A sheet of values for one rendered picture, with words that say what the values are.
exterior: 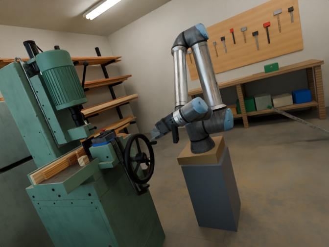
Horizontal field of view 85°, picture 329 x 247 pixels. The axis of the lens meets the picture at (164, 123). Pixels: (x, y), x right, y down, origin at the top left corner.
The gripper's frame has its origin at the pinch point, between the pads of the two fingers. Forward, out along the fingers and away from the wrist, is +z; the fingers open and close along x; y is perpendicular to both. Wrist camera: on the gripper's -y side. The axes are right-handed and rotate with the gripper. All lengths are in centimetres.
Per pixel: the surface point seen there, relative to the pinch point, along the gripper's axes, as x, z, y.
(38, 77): 16, 28, 66
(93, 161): 25.1, 21.6, 9.9
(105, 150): 21.5, 14.3, 11.1
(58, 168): 34, 35, 18
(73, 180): 39.6, 22.2, 8.3
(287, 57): -295, -135, -38
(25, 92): 20, 39, 64
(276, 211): -42, -27, -103
